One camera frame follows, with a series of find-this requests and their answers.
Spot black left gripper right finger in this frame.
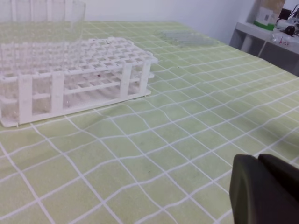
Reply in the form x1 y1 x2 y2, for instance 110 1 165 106
258 154 299 198

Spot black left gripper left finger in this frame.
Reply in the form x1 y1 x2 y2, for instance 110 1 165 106
229 154 299 224

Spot green checkered tablecloth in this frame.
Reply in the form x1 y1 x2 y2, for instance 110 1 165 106
0 21 299 224

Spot clear glass tube pile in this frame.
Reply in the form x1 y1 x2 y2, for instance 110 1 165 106
159 30 217 46

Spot white plastic test tube rack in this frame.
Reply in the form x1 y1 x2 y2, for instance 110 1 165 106
0 37 158 127

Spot clear tubes in rack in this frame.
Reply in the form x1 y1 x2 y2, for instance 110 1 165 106
0 0 86 119

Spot grey shelf unit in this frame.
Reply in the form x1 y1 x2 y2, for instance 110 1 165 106
229 22 299 76

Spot green white container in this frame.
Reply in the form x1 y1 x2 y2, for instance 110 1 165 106
253 0 286 31

